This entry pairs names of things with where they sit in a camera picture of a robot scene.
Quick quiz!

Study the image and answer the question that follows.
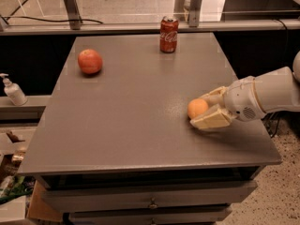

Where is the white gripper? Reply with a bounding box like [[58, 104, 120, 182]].
[[190, 76, 266, 129]]

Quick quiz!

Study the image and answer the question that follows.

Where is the orange fruit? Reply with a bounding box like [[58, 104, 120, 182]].
[[187, 98, 208, 119]]

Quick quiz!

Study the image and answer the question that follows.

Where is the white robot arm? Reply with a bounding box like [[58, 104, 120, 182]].
[[190, 52, 300, 129]]

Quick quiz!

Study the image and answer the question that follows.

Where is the red coke can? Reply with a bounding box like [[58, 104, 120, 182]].
[[160, 16, 179, 53]]

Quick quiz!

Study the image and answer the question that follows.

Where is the lower drawer with knob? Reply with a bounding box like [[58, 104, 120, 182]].
[[69, 205, 232, 225]]

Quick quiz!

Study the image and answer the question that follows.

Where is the drawer with knob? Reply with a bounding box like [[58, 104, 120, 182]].
[[69, 205, 232, 225], [42, 180, 257, 213]]

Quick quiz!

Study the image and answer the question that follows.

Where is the grey drawer cabinet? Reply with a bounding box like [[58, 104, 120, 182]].
[[17, 32, 284, 225]]

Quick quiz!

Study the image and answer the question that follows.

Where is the red apple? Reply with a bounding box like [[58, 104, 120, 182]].
[[78, 49, 103, 74]]

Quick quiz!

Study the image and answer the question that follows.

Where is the top drawer with knob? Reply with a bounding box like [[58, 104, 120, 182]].
[[42, 180, 257, 213]]

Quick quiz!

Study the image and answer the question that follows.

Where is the white pump bottle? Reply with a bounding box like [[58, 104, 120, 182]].
[[0, 73, 27, 106]]

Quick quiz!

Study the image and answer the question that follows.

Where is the cardboard box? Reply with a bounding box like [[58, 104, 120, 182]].
[[26, 182, 63, 222]]

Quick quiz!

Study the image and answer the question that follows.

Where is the green packaging clutter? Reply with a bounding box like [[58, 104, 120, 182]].
[[0, 175, 36, 204]]

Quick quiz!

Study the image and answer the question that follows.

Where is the right metal railing post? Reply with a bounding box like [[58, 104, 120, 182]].
[[188, 0, 202, 27]]

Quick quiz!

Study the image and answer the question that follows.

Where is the metal railing post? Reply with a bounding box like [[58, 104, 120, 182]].
[[188, 0, 202, 27], [63, 0, 83, 30]]

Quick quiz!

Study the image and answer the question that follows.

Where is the left metal railing post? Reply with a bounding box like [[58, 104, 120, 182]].
[[63, 0, 83, 30]]

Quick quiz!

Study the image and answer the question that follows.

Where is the black cable on floor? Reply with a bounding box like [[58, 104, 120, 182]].
[[0, 14, 104, 25]]

